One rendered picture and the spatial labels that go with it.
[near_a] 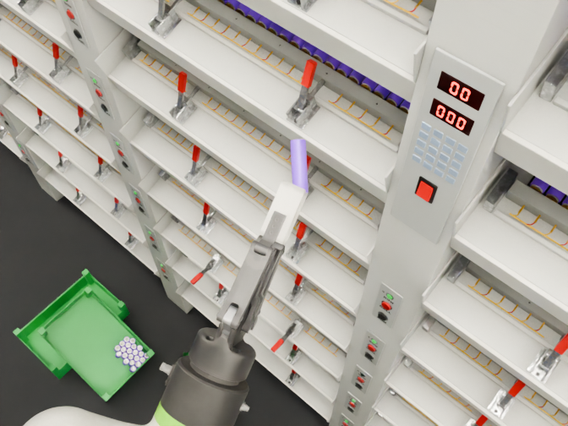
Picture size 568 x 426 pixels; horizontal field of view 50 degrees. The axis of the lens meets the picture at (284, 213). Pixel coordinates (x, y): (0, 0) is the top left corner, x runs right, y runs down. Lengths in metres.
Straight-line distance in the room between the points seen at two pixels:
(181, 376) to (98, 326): 1.38
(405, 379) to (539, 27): 0.89
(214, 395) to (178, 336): 1.40
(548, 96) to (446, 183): 0.14
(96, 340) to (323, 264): 1.11
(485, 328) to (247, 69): 0.50
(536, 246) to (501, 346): 0.21
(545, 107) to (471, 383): 0.59
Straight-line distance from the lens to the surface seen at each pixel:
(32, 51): 1.60
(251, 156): 1.04
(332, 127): 0.83
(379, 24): 0.67
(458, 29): 0.57
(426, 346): 1.11
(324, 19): 0.68
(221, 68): 0.91
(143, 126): 1.36
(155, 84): 1.17
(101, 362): 2.10
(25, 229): 2.46
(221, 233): 1.41
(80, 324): 2.11
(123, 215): 1.95
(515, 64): 0.56
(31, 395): 2.18
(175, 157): 1.30
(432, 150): 0.67
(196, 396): 0.72
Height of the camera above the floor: 1.95
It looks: 58 degrees down
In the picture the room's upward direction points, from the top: straight up
